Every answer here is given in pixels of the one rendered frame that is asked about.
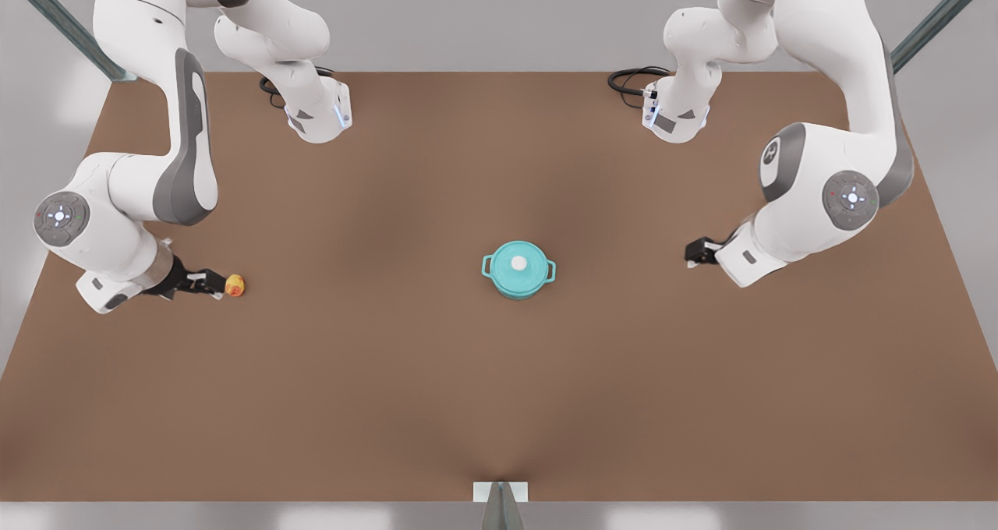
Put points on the teal pot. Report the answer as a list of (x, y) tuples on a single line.
[(518, 278)]

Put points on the teal pot lid white knob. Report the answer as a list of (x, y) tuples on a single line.
[(518, 264)]

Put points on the yellow red potato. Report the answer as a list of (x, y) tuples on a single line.
[(235, 284)]

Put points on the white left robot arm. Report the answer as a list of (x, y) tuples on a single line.
[(826, 195)]

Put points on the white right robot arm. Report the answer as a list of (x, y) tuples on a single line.
[(187, 125)]

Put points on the silver frame post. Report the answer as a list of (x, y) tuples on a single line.
[(939, 17), (500, 507), (66, 25)]

